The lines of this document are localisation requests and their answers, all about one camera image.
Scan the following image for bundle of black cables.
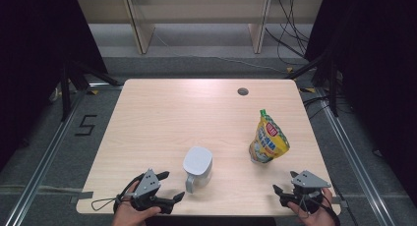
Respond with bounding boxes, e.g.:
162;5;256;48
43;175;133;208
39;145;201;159
265;0;317;67

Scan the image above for person's left hand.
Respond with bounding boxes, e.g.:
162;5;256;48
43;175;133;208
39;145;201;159
111;181;162;226

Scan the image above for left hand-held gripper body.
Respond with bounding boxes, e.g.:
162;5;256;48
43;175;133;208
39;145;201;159
130;168;166;212

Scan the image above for metal floor rail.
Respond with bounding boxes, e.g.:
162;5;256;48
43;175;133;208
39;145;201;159
3;86;91;226
314;87;392;226

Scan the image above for black gripper strap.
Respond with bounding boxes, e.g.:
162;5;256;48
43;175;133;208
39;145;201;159
296;193;340;224
112;173;146;214

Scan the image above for black curtain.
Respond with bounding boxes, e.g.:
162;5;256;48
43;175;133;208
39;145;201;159
304;0;417;207
0;0;109;170

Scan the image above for beige wooden desk frame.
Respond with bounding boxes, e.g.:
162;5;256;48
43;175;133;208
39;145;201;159
77;0;324;55

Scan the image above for thin grey cord loop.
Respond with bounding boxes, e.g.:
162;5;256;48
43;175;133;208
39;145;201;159
90;196;133;212

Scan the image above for black floor cables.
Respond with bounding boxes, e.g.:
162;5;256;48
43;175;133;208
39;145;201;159
302;93;332;120

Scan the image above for black metal stand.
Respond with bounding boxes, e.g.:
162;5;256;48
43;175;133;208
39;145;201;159
284;51;340;118
58;58;123;123

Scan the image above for grey tape strip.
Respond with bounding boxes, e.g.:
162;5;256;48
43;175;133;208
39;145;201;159
330;196;349;208

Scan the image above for yellow snack pouch green top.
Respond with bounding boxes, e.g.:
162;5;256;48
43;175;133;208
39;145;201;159
248;108;291;164

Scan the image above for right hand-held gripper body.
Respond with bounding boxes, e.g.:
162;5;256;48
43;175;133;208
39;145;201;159
284;170;332;214

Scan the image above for person's right hand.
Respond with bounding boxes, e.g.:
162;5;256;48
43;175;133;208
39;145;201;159
287;188;337;226

